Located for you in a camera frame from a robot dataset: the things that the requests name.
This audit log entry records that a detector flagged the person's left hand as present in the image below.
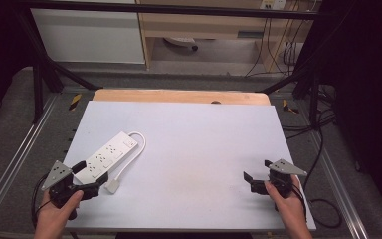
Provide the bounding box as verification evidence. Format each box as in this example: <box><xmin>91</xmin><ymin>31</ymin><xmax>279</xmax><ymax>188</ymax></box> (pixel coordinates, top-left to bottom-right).
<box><xmin>34</xmin><ymin>189</ymin><xmax>85</xmax><ymax>235</ymax></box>

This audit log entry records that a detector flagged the light wooden desk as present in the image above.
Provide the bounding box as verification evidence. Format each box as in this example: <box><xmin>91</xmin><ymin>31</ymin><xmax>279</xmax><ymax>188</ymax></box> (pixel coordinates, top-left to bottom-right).
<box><xmin>135</xmin><ymin>0</ymin><xmax>316</xmax><ymax>73</ymax></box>

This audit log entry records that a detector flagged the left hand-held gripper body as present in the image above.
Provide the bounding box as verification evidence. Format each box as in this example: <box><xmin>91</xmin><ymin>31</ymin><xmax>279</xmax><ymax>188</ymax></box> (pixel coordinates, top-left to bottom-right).
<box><xmin>41</xmin><ymin>160</ymin><xmax>100</xmax><ymax>221</ymax></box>

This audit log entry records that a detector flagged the white power strip cable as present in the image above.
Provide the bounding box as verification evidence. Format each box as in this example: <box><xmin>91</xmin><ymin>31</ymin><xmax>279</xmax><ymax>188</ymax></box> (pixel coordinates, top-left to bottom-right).
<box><xmin>113</xmin><ymin>130</ymin><xmax>146</xmax><ymax>184</ymax></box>

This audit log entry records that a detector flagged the white cabinet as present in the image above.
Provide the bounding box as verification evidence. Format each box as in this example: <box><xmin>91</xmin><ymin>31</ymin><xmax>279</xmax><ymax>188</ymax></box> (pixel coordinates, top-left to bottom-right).
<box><xmin>30</xmin><ymin>0</ymin><xmax>146</xmax><ymax>65</ymax></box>

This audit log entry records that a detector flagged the white plug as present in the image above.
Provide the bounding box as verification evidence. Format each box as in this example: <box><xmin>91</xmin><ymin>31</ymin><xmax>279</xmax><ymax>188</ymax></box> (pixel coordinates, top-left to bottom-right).
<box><xmin>104</xmin><ymin>178</ymin><xmax>122</xmax><ymax>195</ymax></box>

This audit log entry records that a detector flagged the black metal frame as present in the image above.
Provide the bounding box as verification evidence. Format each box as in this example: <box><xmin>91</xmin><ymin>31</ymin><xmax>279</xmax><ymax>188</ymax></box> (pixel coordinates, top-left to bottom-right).
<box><xmin>13</xmin><ymin>0</ymin><xmax>326</xmax><ymax>125</ymax></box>

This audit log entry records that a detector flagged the grey chair base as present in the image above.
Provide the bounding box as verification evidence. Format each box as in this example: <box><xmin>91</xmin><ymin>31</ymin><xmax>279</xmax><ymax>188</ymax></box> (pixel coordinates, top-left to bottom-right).
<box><xmin>163</xmin><ymin>36</ymin><xmax>200</xmax><ymax>52</ymax></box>

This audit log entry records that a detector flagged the aluminium floor rail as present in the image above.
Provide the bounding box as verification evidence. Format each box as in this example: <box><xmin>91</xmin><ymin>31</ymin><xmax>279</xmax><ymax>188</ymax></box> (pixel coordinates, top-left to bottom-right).
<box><xmin>306</xmin><ymin>116</ymin><xmax>370</xmax><ymax>239</ymax></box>
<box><xmin>0</xmin><ymin>94</ymin><xmax>58</xmax><ymax>228</ymax></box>

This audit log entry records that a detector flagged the white wall socket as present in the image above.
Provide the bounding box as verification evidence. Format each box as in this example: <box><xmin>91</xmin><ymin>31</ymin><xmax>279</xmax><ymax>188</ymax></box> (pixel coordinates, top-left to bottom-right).
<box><xmin>260</xmin><ymin>0</ymin><xmax>287</xmax><ymax>11</ymax></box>

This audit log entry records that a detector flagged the person's right hand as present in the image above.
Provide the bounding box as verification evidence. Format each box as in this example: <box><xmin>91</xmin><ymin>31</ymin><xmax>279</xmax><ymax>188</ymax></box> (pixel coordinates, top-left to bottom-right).
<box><xmin>264</xmin><ymin>175</ymin><xmax>310</xmax><ymax>231</ymax></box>

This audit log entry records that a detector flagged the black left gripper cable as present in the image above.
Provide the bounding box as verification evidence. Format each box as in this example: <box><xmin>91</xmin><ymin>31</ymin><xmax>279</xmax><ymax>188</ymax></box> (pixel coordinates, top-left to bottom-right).
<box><xmin>31</xmin><ymin>173</ymin><xmax>50</xmax><ymax>231</ymax></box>

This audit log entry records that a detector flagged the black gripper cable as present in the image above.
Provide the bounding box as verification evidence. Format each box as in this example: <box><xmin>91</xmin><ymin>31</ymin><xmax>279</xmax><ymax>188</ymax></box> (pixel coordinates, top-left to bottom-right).
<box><xmin>291</xmin><ymin>127</ymin><xmax>343</xmax><ymax>230</ymax></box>
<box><xmin>31</xmin><ymin>173</ymin><xmax>50</xmax><ymax>231</ymax></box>

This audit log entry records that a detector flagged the white power strip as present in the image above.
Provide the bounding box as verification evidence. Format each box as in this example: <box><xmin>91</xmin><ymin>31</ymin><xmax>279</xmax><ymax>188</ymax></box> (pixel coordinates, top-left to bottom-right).
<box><xmin>74</xmin><ymin>130</ymin><xmax>139</xmax><ymax>186</ymax></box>

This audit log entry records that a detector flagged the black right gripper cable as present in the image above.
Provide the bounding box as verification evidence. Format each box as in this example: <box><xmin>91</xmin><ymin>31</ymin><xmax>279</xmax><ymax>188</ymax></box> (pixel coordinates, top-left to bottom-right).
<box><xmin>291</xmin><ymin>127</ymin><xmax>343</xmax><ymax>230</ymax></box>

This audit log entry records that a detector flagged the bundle of black cables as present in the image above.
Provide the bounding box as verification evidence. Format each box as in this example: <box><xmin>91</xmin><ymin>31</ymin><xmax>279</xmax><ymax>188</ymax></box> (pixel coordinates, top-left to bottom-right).
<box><xmin>280</xmin><ymin>84</ymin><xmax>337</xmax><ymax>140</ymax></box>

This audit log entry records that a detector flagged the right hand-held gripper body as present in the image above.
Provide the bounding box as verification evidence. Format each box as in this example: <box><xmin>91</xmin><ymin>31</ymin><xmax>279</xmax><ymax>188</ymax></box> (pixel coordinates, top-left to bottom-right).
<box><xmin>250</xmin><ymin>158</ymin><xmax>308</xmax><ymax>200</ymax></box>

